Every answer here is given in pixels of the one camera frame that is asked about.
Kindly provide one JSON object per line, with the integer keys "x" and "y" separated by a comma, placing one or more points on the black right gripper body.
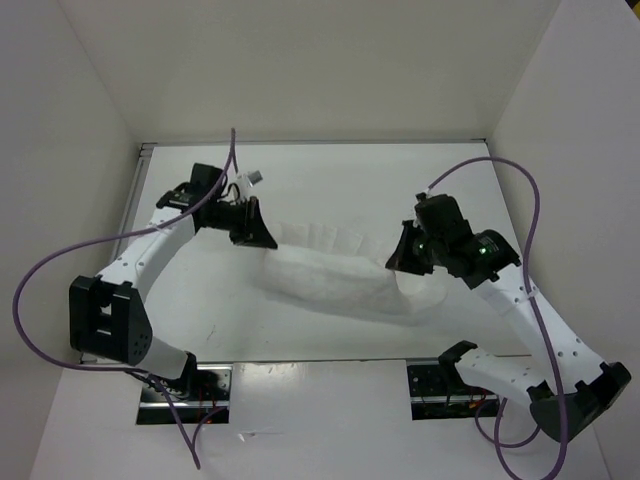
{"x": 429, "y": 247}

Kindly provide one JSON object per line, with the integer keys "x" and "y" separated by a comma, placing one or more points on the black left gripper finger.
{"x": 257, "y": 226}
{"x": 252, "y": 241}

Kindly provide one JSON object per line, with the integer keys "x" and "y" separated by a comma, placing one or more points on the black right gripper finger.
{"x": 407, "y": 262}
{"x": 408, "y": 237}

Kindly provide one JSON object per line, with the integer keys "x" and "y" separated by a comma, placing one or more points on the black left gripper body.
{"x": 240, "y": 217}

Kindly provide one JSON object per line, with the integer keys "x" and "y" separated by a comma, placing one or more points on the white pleated skirt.
{"x": 340, "y": 272}

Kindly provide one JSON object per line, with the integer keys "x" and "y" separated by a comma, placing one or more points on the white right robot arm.
{"x": 565, "y": 386}

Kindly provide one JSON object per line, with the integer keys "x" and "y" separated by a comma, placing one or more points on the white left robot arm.
{"x": 108, "y": 318}

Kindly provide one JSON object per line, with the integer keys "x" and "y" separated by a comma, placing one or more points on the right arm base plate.
{"x": 432, "y": 398}

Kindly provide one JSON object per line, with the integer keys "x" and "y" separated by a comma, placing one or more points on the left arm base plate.
{"x": 208, "y": 403}

